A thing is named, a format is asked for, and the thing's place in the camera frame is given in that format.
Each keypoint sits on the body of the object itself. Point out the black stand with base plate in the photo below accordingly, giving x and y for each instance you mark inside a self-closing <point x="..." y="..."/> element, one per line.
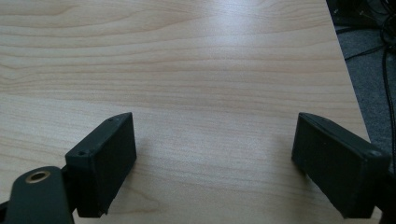
<point x="361" y="12"/>

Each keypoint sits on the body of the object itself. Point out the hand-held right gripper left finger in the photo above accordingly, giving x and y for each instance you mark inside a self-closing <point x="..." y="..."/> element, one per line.
<point x="102" y="168"/>

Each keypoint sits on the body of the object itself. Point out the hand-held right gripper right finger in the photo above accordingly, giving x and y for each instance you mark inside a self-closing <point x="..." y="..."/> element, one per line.
<point x="336" y="165"/>

